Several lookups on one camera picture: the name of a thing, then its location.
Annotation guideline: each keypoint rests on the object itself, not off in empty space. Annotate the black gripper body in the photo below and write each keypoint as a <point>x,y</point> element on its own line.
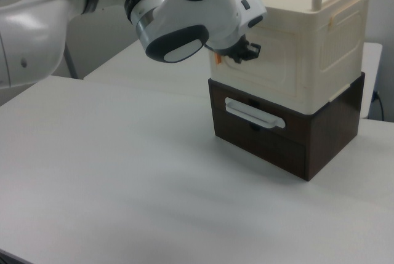
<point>239,49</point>

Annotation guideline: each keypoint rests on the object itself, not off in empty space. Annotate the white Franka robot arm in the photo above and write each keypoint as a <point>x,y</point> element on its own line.
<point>191,14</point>

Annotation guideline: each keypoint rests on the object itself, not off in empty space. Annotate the grey metal frame post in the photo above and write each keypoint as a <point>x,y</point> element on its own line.
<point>70,64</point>

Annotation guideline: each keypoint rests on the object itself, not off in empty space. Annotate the cream cabinet door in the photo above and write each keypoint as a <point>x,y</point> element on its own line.
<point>277,70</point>

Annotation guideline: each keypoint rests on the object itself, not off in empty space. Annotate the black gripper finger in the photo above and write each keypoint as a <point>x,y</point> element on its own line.
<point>237,60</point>
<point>254,50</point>

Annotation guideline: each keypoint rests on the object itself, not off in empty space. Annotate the dark brown wooden drawer box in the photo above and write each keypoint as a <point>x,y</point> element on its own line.
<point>332,131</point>

